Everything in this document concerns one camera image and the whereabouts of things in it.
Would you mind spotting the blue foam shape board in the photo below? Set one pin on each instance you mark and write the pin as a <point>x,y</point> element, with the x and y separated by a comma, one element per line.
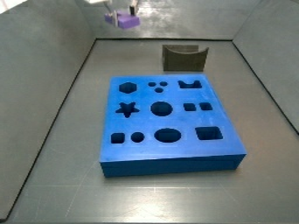
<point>165,127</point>

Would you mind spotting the black curved holder stand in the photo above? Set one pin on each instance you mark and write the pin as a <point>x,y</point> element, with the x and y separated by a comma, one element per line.
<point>184,58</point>

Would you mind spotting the purple double-square block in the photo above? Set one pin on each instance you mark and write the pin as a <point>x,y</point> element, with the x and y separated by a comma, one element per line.
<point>123,20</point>

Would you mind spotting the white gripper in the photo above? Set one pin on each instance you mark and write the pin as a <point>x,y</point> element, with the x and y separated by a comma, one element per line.
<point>95,1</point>

